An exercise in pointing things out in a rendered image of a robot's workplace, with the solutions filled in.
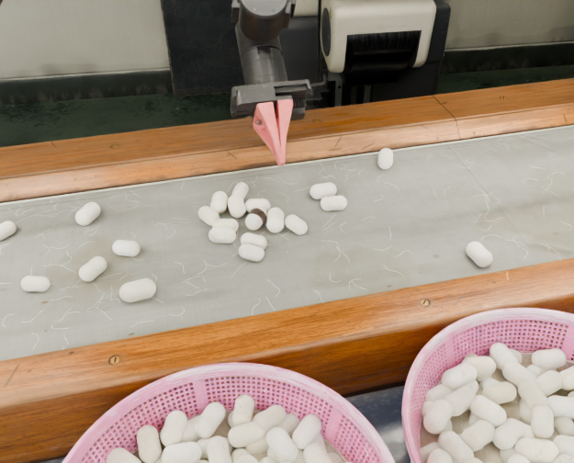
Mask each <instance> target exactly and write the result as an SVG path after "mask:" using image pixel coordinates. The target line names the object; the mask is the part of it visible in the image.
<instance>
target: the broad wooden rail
mask: <svg viewBox="0 0 574 463"><path fill-rule="evenodd" d="M305 113H306V114H305V116H304V119H300V120H292V121H289V126H288V130H287V145H286V162H285V164H295V163H302V162H309V161H316V160H322V159H330V158H336V157H343V156H350V155H357V154H363V153H371V152H380V151H381V150H382V149H384V148H388V149H390V150H397V149H403V148H410V147H417V146H423V145H431V144H437V143H444V142H450V141H463V140H470V139H477V138H484V137H490V136H498V135H504V134H511V133H518V132H525V131H531V130H544V129H551V128H558V127H565V126H571V125H574V78H569V79H561V80H554V81H546V82H539V83H530V84H523V85H509V86H501V87H493V88H486V89H479V90H470V91H463V92H455V93H448V94H440V95H432V96H418V97H410V98H402V99H395V100H388V101H379V102H372V103H364V104H357V105H349V106H341V107H327V108H319V109H312V110H305ZM276 165H278V164H277V162H276V159H275V157H274V155H273V154H272V152H271V150H270V149H269V147H268V146H267V145H266V144H265V143H264V141H263V140H262V139H261V137H260V136H259V135H258V134H257V132H256V131H255V130H254V128H253V117H250V118H243V119H228V120H221V121H213V122H206V123H200V124H193V125H183V126H175V127H167V128H159V129H152V130H137V131H130V132H122V133H115V134H107V135H99V136H92V137H84V138H76V139H69V140H61V141H46V142H39V143H31V144H23V145H16V146H8V147H1V148H0V203H6V202H14V201H20V200H27V199H34V198H46V197H54V196H60V195H67V194H74V193H81V192H87V191H94V190H101V189H108V188H114V187H122V186H134V185H141V184H148V183H154V182H162V181H168V180H175V179H182V178H188V177H195V176H202V175H214V174H222V173H228V172H235V171H242V170H249V169H255V168H263V167H269V166H276Z"/></svg>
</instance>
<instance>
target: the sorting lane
mask: <svg viewBox="0 0 574 463"><path fill-rule="evenodd" d="M391 151H392V152H393V164H392V166H391V167H390V168H389V169H382V168H380V167H379V166H378V163H377V161H378V154H379V152H371V153H363V154H357V155H350V156H343V157H336V158H330V159H322V160H316V161H309V162H302V163H295V164H285V165H284V166H278V165H276V166H269V167H263V168H255V169H249V170H242V171H235V172H228V173H222V174H214V175H202V176H195V177H188V178H182V179H175V180H168V181H162V182H154V183H148V184H141V185H134V186H122V187H114V188H108V189H101V190H94V191H87V192H81V193H74V194H67V195H60V196H54V197H46V198H34V199H27V200H20V201H14V202H6V203H0V224H1V223H3V222H5V221H12V222H14V223H15V225H16V227H17V228H16V231H15V232H14V233H13V234H11V235H10V236H8V237H6V238H5V239H3V240H1V241H0V361H2V360H7V359H12V358H18V357H23V356H33V355H37V354H43V353H48V352H53V351H58V350H63V349H68V348H74V347H78V346H84V345H90V344H99V343H104V342H109V341H114V340H119V339H124V338H130V337H134V336H140V335H145V334H150V333H159V332H165V331H170V330H175V329H180V328H186V327H190V326H196V325H201V324H206V323H212V322H221V321H226V320H231V319H236V318H241V317H246V316H252V315H256V314H262V313H268V312H272V311H281V310H287V309H292V308H297V307H302V306H308V305H312V304H318V303H323V302H328V301H334V300H338V299H348V298H353V297H358V296H364V295H368V294H374V293H379V292H384V291H390V290H394V289H400V288H409V287H414V286H419V285H424V284H430V283H434V282H440V281H446V280H450V279H456V278H460V277H470V276H475V275H480V274H486V273H490V272H496V271H501V270H506V269H512V268H516V267H522V266H527V265H536V264H542V263H546V262H552V261H557V260H562V259H568V258H572V257H574V125H571V126H565V127H558V128H551V129H544V130H531V131H525V132H518V133H511V134H504V135H498V136H490V137H484V138H477V139H470V140H463V141H450V142H444V143H437V144H431V145H423V146H417V147H410V148H403V149H397V150H391ZM240 182H243V183H245V184H247V186H248V187H249V191H248V193H247V195H246V197H245V198H244V200H243V202H244V205H245V203H246V201H247V200H248V199H251V198H264V199H267V200H268V201H269V203H270V209H271V208H280V209H282V211H283V212H284V228H283V229H282V231H280V232H271V231H269V230H268V229H267V226H266V223H267V217H266V220H265V221H264V223H263V225H262V226H261V227H260V228H259V229H258V230H255V231H253V230H250V229H249V228H247V226H246V224H245V220H246V217H247V216H248V214H249V213H250V212H248V211H247V210H246V211H245V214H244V215H243V216H242V217H240V218H234V217H232V215H231V214H230V210H229V207H228V203H227V208H226V210H225V211H224V212H223V213H222V214H219V217H220V218H221V219H234V220H236V221H237V222H238V225H239V227H238V230H237V231H236V239H235V240H234V241H233V242H232V243H214V242H212V241H211V240H210V239H209V237H208V234H209V231H210V230H211V229H212V226H210V225H208V224H206V223H205V222H204V221H203V220H202V219H200V218H199V216H198V211H199V209H200V208H201V207H204V206H208V207H210V203H211V200H212V197H213V195H214V193H216V192H218V191H222V192H224V193H226V194H227V196H228V199H229V197H230V196H231V192H232V190H233V189H234V188H235V186H236V185H237V184H238V183H240ZM328 182H331V183H333V184H335V186H336V188H337V191H336V194H335V196H343V197H345V198H346V200H347V205H346V207H345V208H344V209H342V210H330V211H326V210H324V209H323V208H322V207H321V200H322V198H321V199H315V198H313V197H312V196H311V195H310V189H311V187H312V186H313V185H316V184H323V183H328ZM89 202H95V203H96V204H98V205H99V207H100V214H99V216H98V217H97V218H95V219H94V220H93V221H92V222H91V223H90V224H88V225H85V226H83V225H80V224H78V223H77V222H76V220H75V215H76V213H77V211H78V210H80V209H81V208H82V207H83V206H84V205H85V204H87V203H89ZM291 214H294V215H297V216H298V217H299V218H300V219H302V220H304V221H305V222H306V223H307V225H308V230H307V231H306V233H304V234H302V235H298V234H296V233H294V232H293V231H291V230H290V229H289V228H288V227H287V226H286V224H285V220H286V217H287V216H288V215H291ZM246 232H249V233H253V234H257V235H262V236H264V237H265V238H266V240H267V246H266V247H265V248H264V258H263V259H262V260H261V261H259V262H255V261H252V260H248V259H245V258H242V257H241V256H240V255H239V248H240V246H241V245H242V244H241V238H242V236H243V235H244V234H245V233H246ZM117 240H126V241H134V242H136V243H138V244H139V246H140V252H139V253H138V254H137V255H136V256H125V255H117V254H115V253H114V252H113V250H112V245H113V243H114V242H115V241H117ZM472 242H479V243H481V244H482V245H483V246H484V247H485V248H486V249H487V250H488V251H489V252H490V253H491V254H492V263H491V264H490V265H489V266H487V267H480V266H478V265H477V264H476V263H475V262H474V261H473V260H472V259H471V258H470V257H469V256H468V255H467V252H466V248H467V245H468V244H469V243H472ZM96 256H101V257H103V258H105V259H106V261H107V269H106V270H105V271H104V272H103V273H101V274H100V275H98V276H97V277H96V278H95V279H94V280H92V281H89V282H86V281H83V280H82V279H81V278H80V277H79V270H80V268H81V267H82V266H83V265H85V264H86V263H88V262H89V261H90V260H91V259H92V258H94V257H96ZM26 276H43V277H47V278H48V279H49V281H50V283H51V285H50V287H49V288H48V289H47V290H46V291H44V292H38V291H26V290H24V289H23V288H22V287H21V280H22V279H23V277H26ZM144 278H149V279H150V280H152V281H153V282H154V284H155V286H156V291H155V293H154V295H153V296H152V297H150V298H149V299H142V300H138V301H134V302H126V301H124V300H123V299H122V298H121V297H120V295H119V290H120V288H121V287H122V286H123V285H124V284H125V283H128V282H131V281H136V280H140V279H144Z"/></svg>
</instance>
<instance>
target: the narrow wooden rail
mask: <svg viewBox="0 0 574 463"><path fill-rule="evenodd" d="M508 308H536V309H546V310H553V311H563V312H567V313H572V314H574V257H572V258H568V259H562V260H557V261H552V262H546V263H542V264H536V265H527V266H522V267H516V268H512V269H506V270H501V271H496V272H490V273H486V274H480V275H475V276H470V277H460V278H456V279H450V280H446V281H440V282H434V283H430V284H424V285H419V286H414V287H409V288H400V289H394V290H390V291H384V292H379V293H374V294H368V295H364V296H358V297H353V298H348V299H338V300H334V301H328V302H323V303H318V304H312V305H308V306H302V307H297V308H292V309H287V310H281V311H272V312H268V313H262V314H256V315H252V316H246V317H241V318H236V319H231V320H226V321H221V322H212V323H206V324H201V325H196V326H190V327H186V328H180V329H175V330H170V331H165V332H159V333H150V334H145V335H140V336H134V337H130V338H124V339H119V340H114V341H109V342H104V343H99V344H90V345H84V346H78V347H74V348H68V349H63V350H58V351H53V352H48V353H43V354H37V355H33V356H23V357H18V358H12V359H7V360H2V361H0V463H39V462H43V461H48V460H53V459H56V458H61V457H66V456H67V455H68V453H69V452H70V451H71V449H72V448H73V446H74V445H75V444H76V443H77V441H78V440H79V439H80V438H81V437H82V436H83V434H84V433H85V432H86V431H87V430H88V429H89V428H90V427H91V426H92V425H93V424H94V423H95V422H96V421H97V420H98V419H99V418H100V417H101V416H103V415H104V414H105V413H106V412H107V411H109V410H110V409H111V408H112V407H114V406H115V405H116V404H117V403H119V402H120V401H122V400H124V399H125V398H126V397H128V396H129V395H130V394H132V393H133V392H135V391H137V390H139V389H141V388H143V387H145V386H146V385H149V384H151V383H153V382H154V381H156V380H158V379H160V378H164V377H167V376H169V375H172V374H174V373H177V372H180V371H183V370H187V369H189V368H194V367H202V366H207V365H213V364H222V363H254V364H262V365H268V366H273V367H281V368H284V369H288V370H291V371H294V372H297V373H299V374H301V375H304V376H306V377H309V378H312V379H314V380H316V381H318V382H320V383H321V384H323V385H325V386H326V387H328V388H330V389H331V390H333V391H335V392H336V393H338V394H339V395H341V396H342V397H343V398H348V397H353V396H356V395H361V394H366V393H370V392H374V391H379V390H387V389H391V388H396V387H400V386H405V383H406V379H407V376H408V374H409V371H410V369H411V366H412V364H413V362H414V360H415V358H416V356H417V355H418V354H419V353H420V352H421V350H422V349H423V348H424V346H425V345H426V344H427V343H428V342H429V341H430V340H431V339H432V338H433V337H434V336H436V335H437V334H438V333H440V332H441V331H442V330H443V329H444V328H446V327H447V326H449V325H451V324H452V323H454V322H457V321H459V320H462V319H464V318H466V317H468V316H471V315H474V314H477V313H481V312H484V311H493V310H498V309H508Z"/></svg>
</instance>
